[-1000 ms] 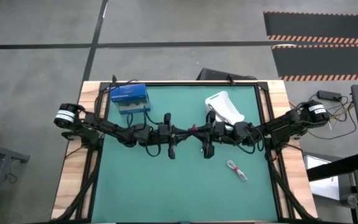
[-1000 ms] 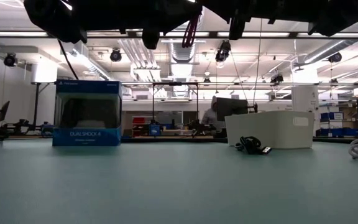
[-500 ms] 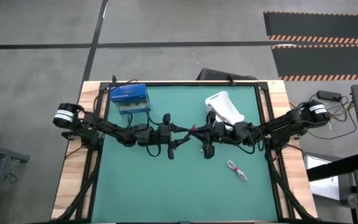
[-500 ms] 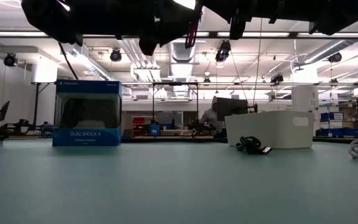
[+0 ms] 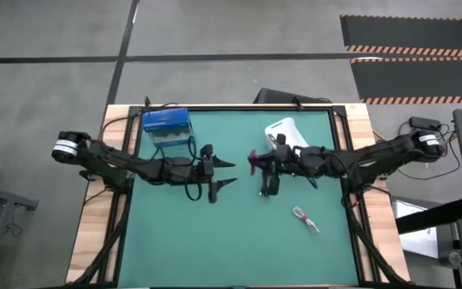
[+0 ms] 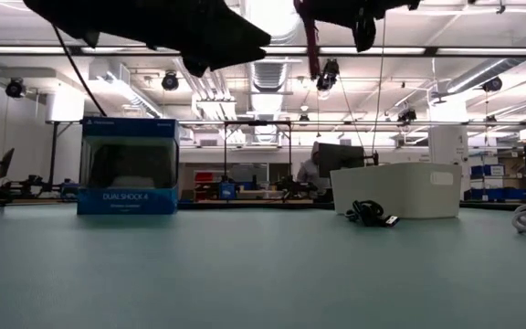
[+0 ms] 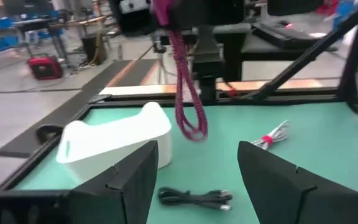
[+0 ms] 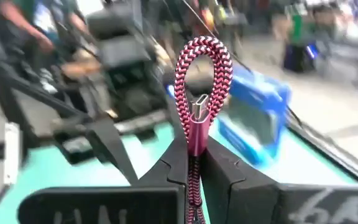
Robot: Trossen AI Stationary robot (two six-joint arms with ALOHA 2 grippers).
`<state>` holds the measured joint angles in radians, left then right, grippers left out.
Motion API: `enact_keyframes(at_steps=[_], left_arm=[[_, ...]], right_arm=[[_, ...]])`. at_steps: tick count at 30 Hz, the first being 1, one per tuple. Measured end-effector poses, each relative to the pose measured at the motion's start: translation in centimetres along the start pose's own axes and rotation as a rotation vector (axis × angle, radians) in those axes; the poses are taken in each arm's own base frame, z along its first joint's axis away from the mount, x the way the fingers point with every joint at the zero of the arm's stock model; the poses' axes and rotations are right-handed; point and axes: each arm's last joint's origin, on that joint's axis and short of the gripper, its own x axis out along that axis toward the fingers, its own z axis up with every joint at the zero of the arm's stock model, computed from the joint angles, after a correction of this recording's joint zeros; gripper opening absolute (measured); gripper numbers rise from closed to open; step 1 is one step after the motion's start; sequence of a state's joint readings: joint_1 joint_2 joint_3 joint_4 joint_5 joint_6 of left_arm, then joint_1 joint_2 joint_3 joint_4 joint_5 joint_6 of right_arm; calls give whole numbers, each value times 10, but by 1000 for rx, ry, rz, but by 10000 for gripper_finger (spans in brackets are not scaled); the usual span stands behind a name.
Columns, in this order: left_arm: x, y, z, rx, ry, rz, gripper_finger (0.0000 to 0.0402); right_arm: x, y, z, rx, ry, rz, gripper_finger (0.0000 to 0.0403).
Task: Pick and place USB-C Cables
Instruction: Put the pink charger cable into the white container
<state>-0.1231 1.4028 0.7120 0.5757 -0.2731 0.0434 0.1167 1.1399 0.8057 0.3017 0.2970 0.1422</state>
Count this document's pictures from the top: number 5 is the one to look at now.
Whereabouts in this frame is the black hazard-striped floor mat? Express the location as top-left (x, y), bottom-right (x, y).
top-left (339, 14), bottom-right (462, 58)
top-left (350, 57), bottom-right (462, 105)

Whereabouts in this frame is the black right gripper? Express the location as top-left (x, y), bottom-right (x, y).
top-left (256, 133), bottom-right (296, 198)

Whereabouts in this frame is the red and white braided cable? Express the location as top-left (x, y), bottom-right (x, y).
top-left (247, 149), bottom-right (261, 177)

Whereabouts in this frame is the white box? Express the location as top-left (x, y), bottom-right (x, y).
top-left (391, 199), bottom-right (441, 258)

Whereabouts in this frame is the white plastic bin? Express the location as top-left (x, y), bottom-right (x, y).
top-left (264, 116), bottom-right (310, 153)

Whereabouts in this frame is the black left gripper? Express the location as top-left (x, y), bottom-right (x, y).
top-left (192, 143), bottom-right (239, 205)

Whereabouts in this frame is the black power adapter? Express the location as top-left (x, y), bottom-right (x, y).
top-left (409, 116), bottom-right (443, 131)

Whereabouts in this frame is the green table mat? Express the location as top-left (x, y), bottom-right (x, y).
top-left (117, 110), bottom-right (359, 287)

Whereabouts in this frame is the blue cardboard box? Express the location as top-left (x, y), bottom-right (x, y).
top-left (141, 107), bottom-right (195, 148)

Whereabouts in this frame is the white cable with red tie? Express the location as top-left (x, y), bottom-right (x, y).
top-left (292, 206), bottom-right (321, 235)

